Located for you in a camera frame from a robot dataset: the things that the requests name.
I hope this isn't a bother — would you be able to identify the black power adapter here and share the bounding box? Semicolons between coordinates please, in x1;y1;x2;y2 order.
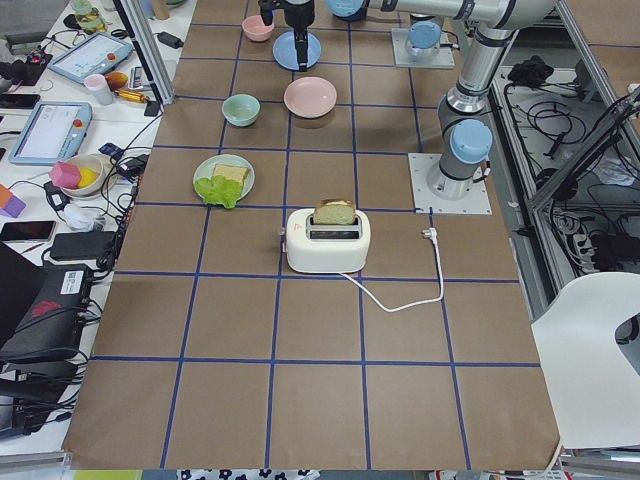
156;31;184;49

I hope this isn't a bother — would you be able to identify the black smartphone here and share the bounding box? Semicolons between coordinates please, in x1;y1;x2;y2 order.
1;220;57;242

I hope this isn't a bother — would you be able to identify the white toaster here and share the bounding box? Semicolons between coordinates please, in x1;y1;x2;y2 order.
284;208;371;274

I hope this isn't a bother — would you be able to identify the green plate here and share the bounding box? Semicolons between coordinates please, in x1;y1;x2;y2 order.
193;154;255;209

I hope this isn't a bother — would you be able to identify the aluminium frame post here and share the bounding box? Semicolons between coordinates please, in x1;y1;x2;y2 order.
114;0;175;105

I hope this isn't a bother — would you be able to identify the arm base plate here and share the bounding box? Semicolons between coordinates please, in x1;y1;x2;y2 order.
408;153;492;215
391;28;455;69

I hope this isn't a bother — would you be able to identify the blue plate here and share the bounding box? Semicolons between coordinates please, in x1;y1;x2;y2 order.
272;31;322;71

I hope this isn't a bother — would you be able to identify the near blue teach pendant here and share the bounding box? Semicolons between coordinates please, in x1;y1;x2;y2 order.
8;101;93;166

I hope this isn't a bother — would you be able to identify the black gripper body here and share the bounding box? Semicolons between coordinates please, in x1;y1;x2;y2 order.
258;0;315;33

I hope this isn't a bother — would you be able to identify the blue teach pendant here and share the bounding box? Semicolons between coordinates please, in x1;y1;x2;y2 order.
8;101;93;166
48;32;133;84

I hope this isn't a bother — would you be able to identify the far blue teach pendant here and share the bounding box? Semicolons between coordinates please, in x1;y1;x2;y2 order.
48;32;133;84

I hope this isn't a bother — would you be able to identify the bread slice in toaster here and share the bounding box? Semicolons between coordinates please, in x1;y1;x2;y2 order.
313;199;356;225

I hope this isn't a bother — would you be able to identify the beige bowl with toys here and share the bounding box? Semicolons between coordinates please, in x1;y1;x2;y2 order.
49;153;108;199

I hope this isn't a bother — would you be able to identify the white toaster power cable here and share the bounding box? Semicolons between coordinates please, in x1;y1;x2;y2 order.
337;227;446;314

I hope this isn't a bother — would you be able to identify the white chair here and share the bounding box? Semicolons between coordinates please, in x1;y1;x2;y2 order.
532;272;639;449

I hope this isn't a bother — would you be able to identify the green bowl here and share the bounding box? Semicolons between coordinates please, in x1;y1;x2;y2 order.
222;94;261;127

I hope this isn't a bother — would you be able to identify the pink bowl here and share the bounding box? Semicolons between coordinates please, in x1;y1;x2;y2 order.
241;15;274;42

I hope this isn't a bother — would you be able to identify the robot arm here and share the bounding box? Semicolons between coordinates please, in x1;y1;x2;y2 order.
327;0;555;201
258;0;441;71

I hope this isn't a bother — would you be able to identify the pink cup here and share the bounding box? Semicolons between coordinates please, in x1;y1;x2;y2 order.
83;74;114;105

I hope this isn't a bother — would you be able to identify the pink plate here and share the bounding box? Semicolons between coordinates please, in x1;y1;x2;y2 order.
283;76;337;119

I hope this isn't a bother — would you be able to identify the green lettuce leaf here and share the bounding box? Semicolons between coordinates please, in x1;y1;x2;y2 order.
194;177;243;209

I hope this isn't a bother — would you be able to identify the bread slice on plate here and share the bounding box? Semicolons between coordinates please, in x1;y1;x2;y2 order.
212;163;250;190

